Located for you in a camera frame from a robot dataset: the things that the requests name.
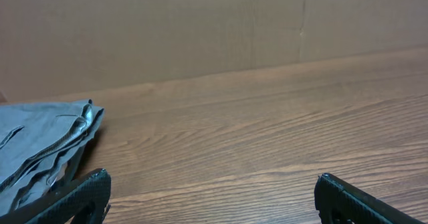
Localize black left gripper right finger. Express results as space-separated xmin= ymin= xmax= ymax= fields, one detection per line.
xmin=314 ymin=173 xmax=423 ymax=224

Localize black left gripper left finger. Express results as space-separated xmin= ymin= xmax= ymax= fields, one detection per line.
xmin=1 ymin=169 xmax=111 ymax=224

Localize folded grey shorts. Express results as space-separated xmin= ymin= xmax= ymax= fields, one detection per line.
xmin=1 ymin=100 xmax=104 ymax=215

